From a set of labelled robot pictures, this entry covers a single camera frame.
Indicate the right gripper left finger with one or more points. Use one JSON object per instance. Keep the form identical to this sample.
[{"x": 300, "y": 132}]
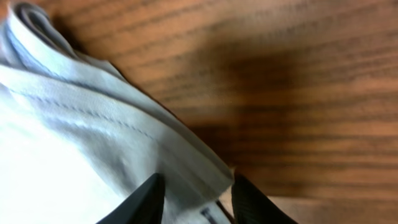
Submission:
[{"x": 144, "y": 206}]

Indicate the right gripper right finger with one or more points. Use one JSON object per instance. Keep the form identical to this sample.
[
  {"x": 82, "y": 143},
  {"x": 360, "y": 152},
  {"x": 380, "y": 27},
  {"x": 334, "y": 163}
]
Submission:
[{"x": 251, "y": 206}]

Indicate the light blue printed t-shirt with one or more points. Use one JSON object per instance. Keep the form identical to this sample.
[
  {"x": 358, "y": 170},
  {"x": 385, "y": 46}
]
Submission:
[{"x": 77, "y": 138}]

